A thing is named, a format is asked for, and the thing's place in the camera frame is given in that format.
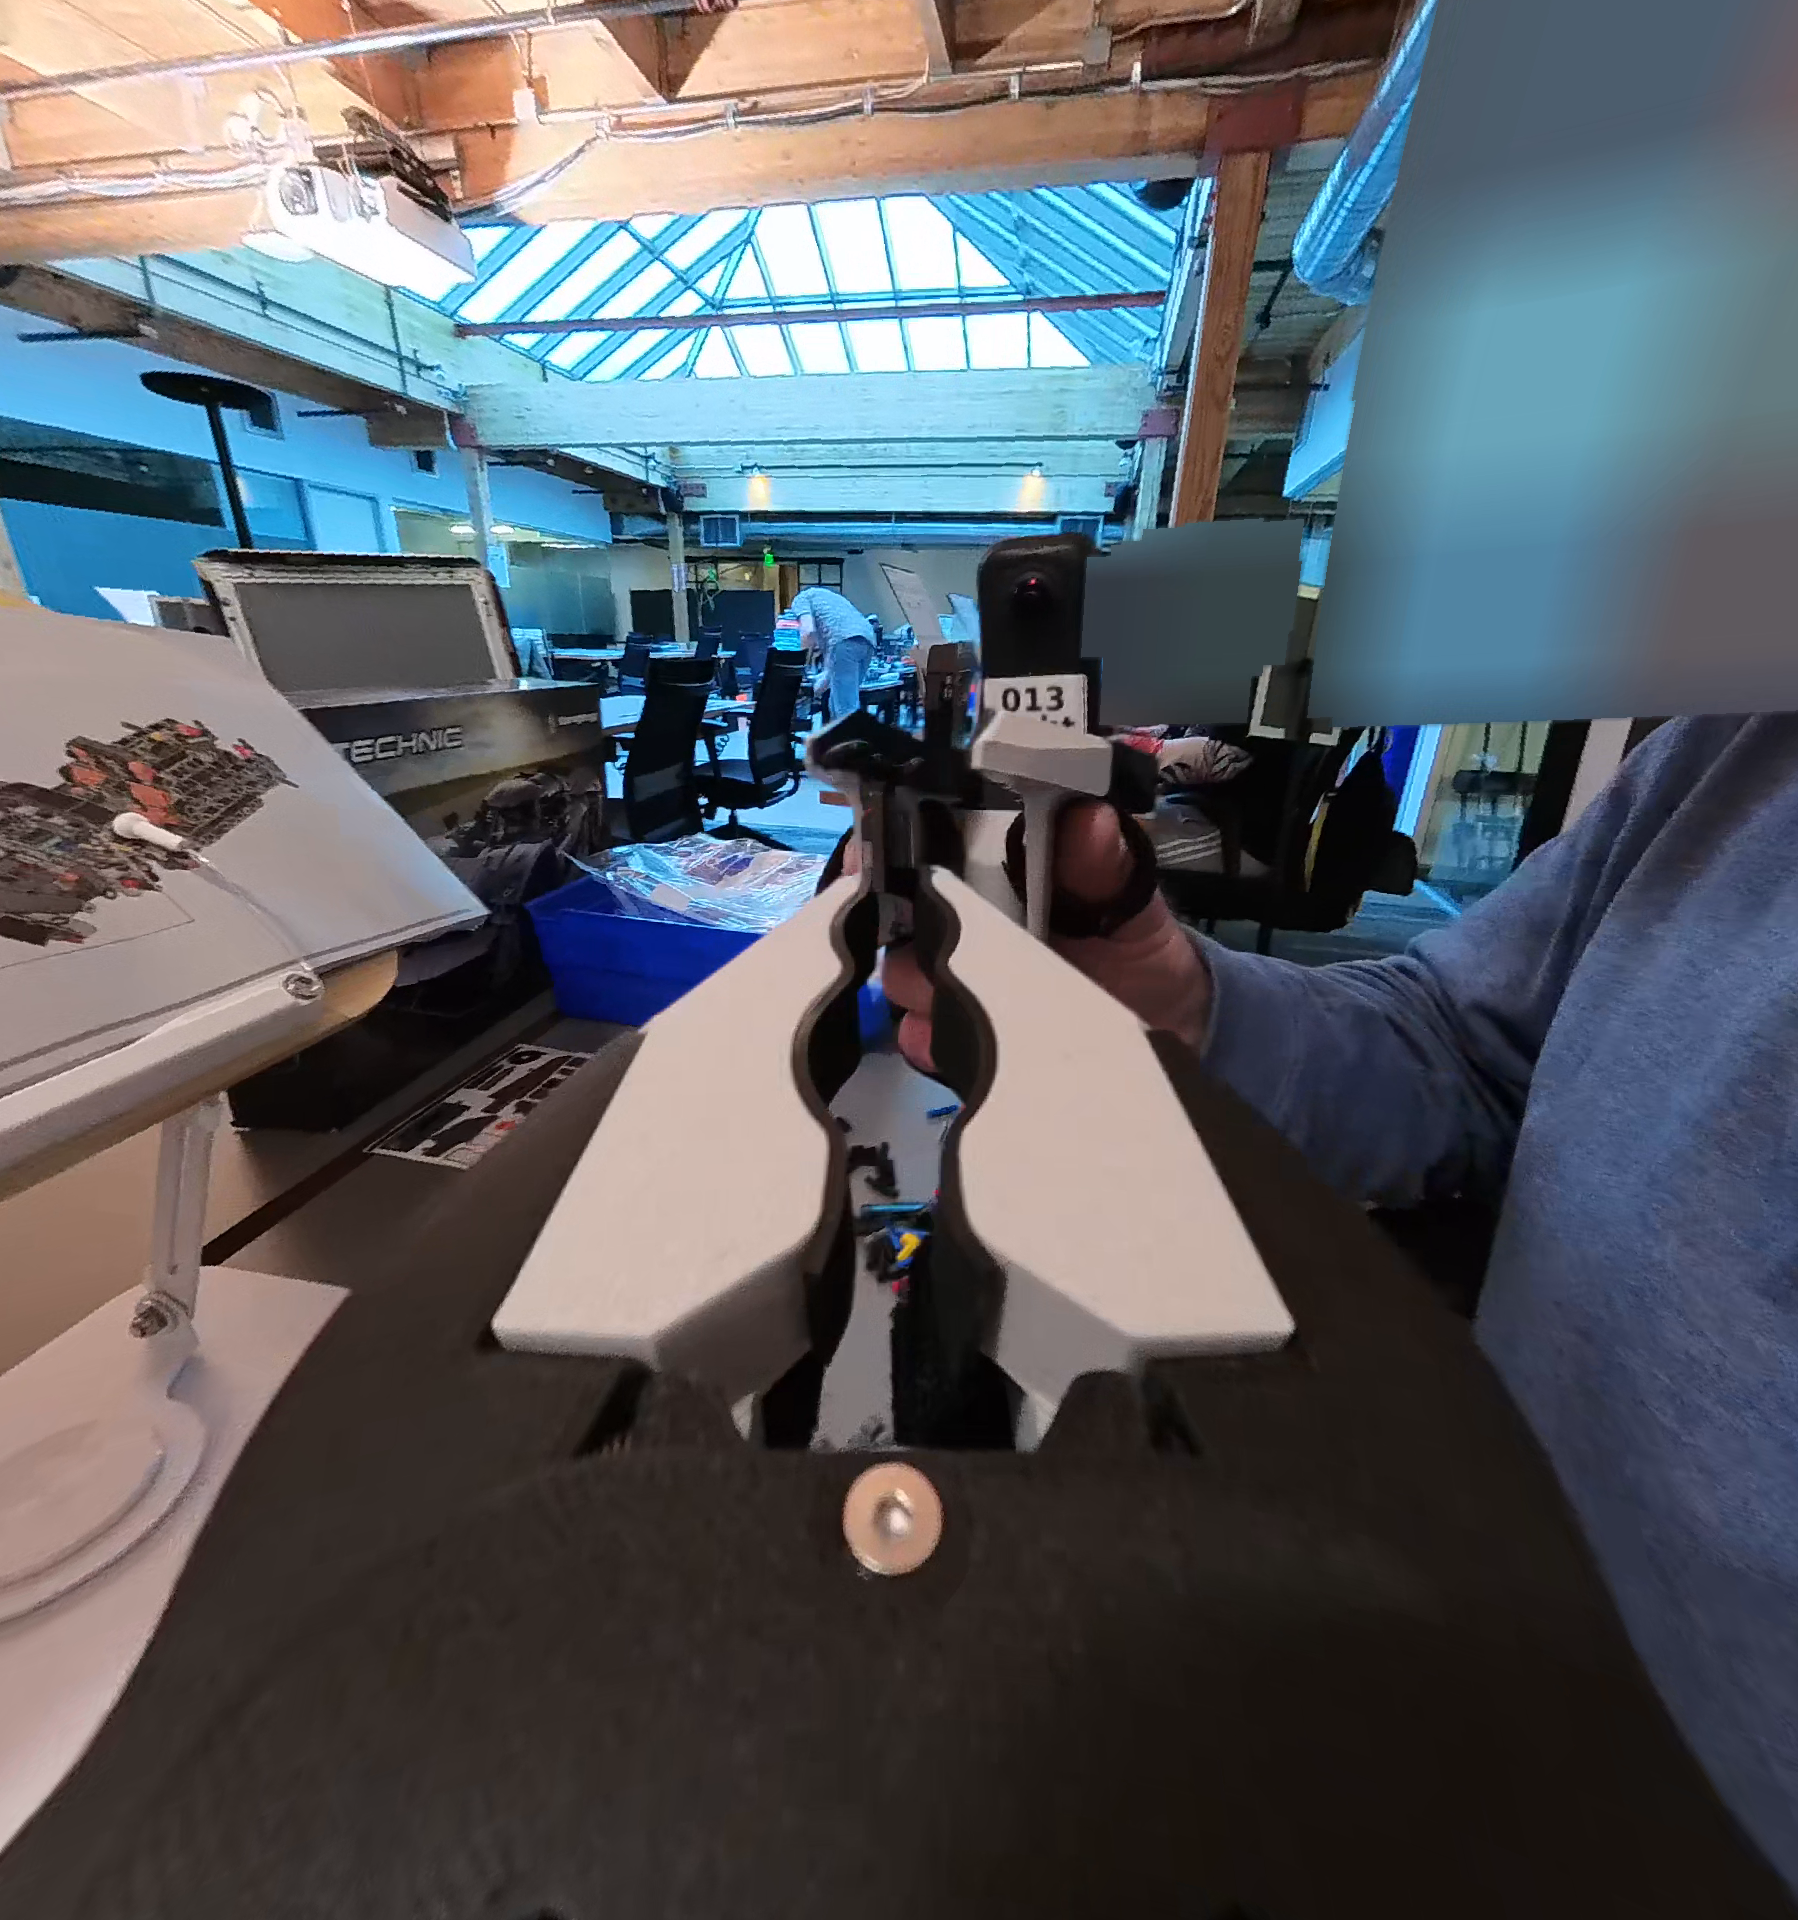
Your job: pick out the person's right forearm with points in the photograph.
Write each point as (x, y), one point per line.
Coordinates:
(1365, 1050)

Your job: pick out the black office chair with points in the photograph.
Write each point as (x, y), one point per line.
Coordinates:
(668, 750)
(762, 736)
(1290, 855)

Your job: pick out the blue plastic bin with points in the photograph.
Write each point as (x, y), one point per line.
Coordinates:
(614, 961)

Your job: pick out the lego instruction booklet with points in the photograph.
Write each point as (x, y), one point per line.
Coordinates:
(239, 900)

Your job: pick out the person's right hand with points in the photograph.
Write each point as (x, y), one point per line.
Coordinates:
(1139, 975)

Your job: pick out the pile of small lego parts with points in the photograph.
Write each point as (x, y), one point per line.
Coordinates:
(888, 1246)

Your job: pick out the silver air duct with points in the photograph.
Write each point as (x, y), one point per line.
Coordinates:
(1349, 196)

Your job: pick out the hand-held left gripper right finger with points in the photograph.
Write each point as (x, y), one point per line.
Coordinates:
(1108, 1184)

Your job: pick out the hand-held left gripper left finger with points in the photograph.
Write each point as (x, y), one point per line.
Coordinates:
(674, 1184)

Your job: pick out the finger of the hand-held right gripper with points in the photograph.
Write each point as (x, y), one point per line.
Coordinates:
(846, 746)
(1043, 766)

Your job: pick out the white booklet stand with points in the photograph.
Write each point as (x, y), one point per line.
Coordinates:
(180, 1200)

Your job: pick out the black dome camera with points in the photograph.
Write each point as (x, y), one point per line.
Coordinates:
(1162, 191)

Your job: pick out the white ceiling projector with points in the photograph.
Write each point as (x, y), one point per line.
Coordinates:
(360, 224)

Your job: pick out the black pole with round top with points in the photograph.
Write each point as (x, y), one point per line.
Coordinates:
(209, 390)

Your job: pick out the sticker sheet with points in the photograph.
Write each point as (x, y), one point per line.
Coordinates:
(487, 1101)

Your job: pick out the lego set box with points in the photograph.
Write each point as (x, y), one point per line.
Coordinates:
(449, 766)

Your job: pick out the person's torso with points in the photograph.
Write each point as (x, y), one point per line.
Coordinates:
(1680, 1274)

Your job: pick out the clear plastic bags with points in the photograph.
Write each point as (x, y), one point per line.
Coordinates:
(706, 878)

